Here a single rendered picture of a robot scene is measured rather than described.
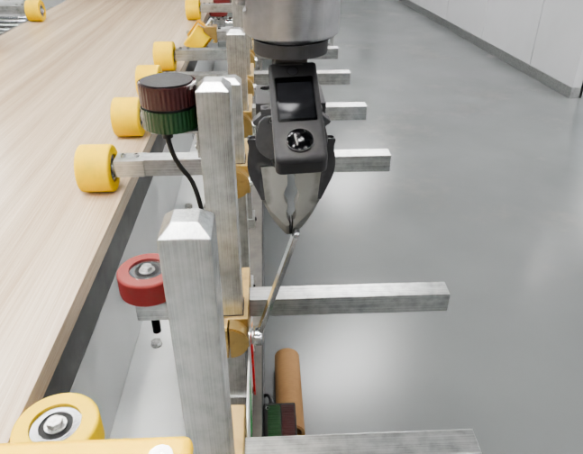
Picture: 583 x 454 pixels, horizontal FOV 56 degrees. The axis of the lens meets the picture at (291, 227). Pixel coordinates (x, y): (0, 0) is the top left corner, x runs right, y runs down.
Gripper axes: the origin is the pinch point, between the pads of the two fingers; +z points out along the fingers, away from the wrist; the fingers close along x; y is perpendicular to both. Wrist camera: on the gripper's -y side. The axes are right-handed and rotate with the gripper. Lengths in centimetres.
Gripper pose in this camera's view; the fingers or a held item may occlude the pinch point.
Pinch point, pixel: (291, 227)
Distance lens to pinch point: 60.8
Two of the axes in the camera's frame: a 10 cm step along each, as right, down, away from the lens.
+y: -0.4, -5.3, 8.5
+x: -10.0, 0.2, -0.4
